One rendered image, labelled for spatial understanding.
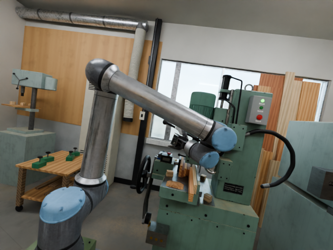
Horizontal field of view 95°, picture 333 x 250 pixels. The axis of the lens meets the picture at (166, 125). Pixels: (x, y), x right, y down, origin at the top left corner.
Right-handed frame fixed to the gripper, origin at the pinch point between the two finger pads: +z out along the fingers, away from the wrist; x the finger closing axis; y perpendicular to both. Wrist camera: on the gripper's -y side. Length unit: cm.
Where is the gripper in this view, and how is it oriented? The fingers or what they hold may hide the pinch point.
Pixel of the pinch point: (174, 135)
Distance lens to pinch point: 101.3
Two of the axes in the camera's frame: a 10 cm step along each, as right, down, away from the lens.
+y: -8.1, -2.5, -5.4
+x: -3.5, 9.3, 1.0
